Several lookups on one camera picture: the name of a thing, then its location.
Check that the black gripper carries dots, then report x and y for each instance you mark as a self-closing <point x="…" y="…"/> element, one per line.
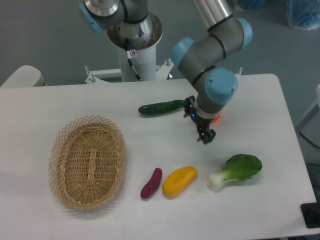
<point x="200" y="118"/>

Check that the green cucumber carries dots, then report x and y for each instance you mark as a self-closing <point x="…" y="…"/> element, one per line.
<point x="161" y="108"/>

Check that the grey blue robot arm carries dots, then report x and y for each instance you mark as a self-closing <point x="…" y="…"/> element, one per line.
<point x="197" y="61"/>

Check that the orange tangerine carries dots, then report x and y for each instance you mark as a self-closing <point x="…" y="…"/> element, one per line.
<point x="216" y="118"/>

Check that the yellow mango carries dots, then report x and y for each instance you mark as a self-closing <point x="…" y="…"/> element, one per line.
<point x="178" y="180"/>

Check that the green bok choy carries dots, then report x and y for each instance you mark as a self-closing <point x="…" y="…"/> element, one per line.
<point x="239" y="167"/>

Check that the purple sweet potato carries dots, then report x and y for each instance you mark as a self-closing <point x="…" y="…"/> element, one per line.
<point x="152" y="185"/>

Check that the woven wicker basket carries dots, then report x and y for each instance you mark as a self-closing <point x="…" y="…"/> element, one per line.
<point x="87" y="162"/>

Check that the black device at table edge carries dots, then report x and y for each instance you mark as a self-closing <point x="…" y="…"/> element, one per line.
<point x="311" y="214"/>

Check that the blue plastic bag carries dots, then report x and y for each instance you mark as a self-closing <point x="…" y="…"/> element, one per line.
<point x="303" y="14"/>

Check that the white chair back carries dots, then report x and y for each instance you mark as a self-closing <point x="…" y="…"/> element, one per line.
<point x="25" y="76"/>

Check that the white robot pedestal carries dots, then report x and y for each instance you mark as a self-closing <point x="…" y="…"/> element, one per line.
<point x="135" y="44"/>

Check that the white table leg frame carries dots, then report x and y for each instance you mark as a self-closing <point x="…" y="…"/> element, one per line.
<point x="308" y="125"/>

